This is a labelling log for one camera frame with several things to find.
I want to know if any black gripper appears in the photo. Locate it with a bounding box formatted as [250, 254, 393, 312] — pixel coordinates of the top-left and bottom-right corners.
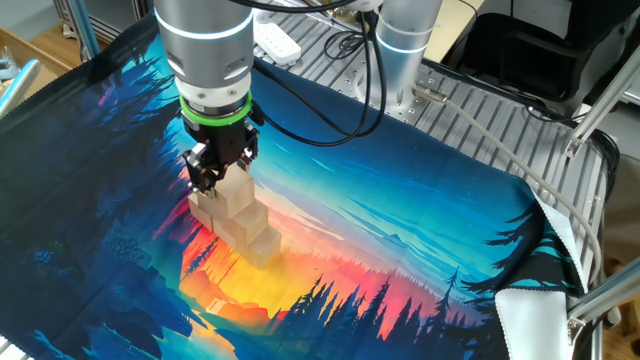
[181, 113, 261, 194]

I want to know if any silver robot mounting plate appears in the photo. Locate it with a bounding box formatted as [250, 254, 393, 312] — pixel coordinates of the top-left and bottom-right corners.
[344, 62, 454, 126]

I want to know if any beige desk top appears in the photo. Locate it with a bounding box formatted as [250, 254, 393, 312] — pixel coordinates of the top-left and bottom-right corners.
[424, 0, 487, 64]

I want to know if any aluminium frame post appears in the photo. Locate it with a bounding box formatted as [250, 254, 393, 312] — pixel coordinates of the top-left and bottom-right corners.
[0, 58, 42, 120]
[69, 0, 103, 62]
[566, 257, 640, 346]
[563, 54, 640, 159]

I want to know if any brown cardboard box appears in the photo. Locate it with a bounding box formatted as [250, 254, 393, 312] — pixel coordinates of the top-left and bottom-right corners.
[0, 27, 84, 101]

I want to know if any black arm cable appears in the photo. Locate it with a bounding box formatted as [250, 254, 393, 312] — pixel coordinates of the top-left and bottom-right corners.
[227, 0, 401, 149]

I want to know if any grey cable with metal plug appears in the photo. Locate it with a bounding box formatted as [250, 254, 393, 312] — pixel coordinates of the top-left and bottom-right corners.
[411, 82, 604, 289]

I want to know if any white power strip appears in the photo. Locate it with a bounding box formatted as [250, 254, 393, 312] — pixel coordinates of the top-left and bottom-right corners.
[252, 12, 303, 66]

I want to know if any green mounting ring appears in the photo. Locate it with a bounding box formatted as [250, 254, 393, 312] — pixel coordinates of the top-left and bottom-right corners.
[178, 90, 254, 127]

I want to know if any forest sunset printed cloth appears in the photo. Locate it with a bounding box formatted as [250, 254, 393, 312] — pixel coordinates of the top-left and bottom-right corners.
[0, 12, 590, 360]

